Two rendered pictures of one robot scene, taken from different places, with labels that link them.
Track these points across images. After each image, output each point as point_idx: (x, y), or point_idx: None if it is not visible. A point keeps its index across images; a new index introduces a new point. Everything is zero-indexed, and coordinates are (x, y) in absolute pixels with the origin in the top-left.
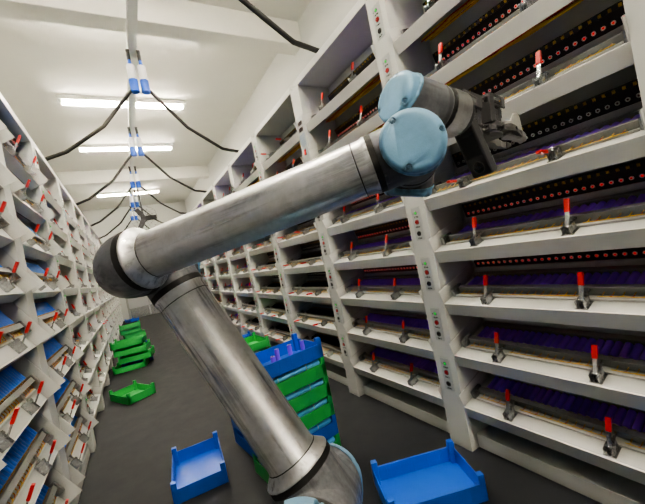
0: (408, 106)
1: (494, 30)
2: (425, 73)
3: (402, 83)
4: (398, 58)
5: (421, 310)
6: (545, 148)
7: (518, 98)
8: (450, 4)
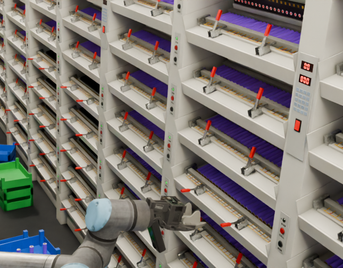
0: (95, 230)
1: (247, 95)
2: (215, 56)
3: (95, 216)
4: (186, 45)
5: (155, 254)
6: (250, 204)
7: (232, 172)
8: (222, 53)
